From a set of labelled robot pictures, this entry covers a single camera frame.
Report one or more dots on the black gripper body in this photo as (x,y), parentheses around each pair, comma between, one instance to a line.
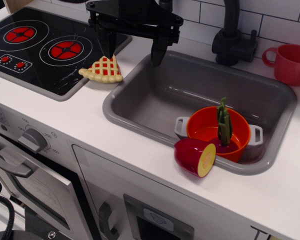
(141,18)

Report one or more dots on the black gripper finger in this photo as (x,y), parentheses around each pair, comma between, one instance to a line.
(107,40)
(158,50)

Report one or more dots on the purple toy beet green stalk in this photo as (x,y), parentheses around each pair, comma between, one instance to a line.
(223,142)

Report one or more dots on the grey plastic sink basin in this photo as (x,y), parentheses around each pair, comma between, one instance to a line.
(150,99)

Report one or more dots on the toy lattice pie slice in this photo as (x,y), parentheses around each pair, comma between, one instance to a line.
(105,70)

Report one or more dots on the black toy stovetop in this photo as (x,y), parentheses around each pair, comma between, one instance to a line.
(44,52)

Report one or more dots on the black toy faucet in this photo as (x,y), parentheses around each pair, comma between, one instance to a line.
(228,44)

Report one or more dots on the halved purple toy fruit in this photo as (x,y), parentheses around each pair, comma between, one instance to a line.
(195,156)

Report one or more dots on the grey oven knob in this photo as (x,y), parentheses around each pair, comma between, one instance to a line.
(33,140)

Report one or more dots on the red plastic mug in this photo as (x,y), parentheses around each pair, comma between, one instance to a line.
(285,60)

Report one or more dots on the white cabinet door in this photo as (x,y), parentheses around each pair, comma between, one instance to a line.
(144,209)

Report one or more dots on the toy oven door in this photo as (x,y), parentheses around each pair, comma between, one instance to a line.
(50,195)

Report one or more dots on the grey oven door handle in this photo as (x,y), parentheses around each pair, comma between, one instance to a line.
(14,162)

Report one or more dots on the grey cabinet door handle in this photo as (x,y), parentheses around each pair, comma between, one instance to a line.
(103,218)

